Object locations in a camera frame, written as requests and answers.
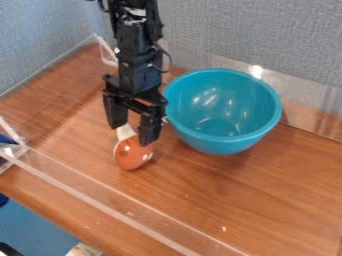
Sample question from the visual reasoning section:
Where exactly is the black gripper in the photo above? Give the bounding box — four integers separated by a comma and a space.
103, 47, 167, 147

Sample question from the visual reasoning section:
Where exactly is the blue plastic bowl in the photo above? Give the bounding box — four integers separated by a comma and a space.
164, 68, 283, 155

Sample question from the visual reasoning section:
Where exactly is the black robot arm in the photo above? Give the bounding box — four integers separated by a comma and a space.
97, 0, 168, 146

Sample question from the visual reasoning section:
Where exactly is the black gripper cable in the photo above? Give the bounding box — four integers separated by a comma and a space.
151, 41, 173, 74

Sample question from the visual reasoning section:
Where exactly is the clear acrylic barrier wall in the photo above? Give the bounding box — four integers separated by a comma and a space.
0, 38, 342, 256

